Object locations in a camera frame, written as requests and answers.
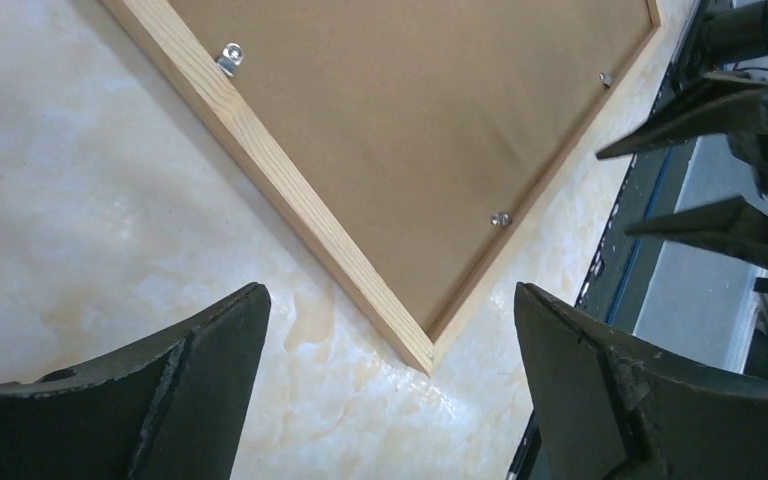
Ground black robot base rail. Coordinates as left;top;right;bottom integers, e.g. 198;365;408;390
506;0;768;480

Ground silver metal retaining clip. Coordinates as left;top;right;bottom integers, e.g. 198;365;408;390
216;43;245;78

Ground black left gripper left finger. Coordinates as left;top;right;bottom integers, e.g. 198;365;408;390
0;283;271;479

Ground brown cardboard backing board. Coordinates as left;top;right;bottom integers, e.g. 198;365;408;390
174;1;652;328

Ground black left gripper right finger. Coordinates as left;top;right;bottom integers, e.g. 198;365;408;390
514;283;768;479

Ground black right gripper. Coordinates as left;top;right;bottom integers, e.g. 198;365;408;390
596;1;768;270

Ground light wooden picture frame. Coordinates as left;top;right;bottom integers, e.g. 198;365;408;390
108;1;667;373

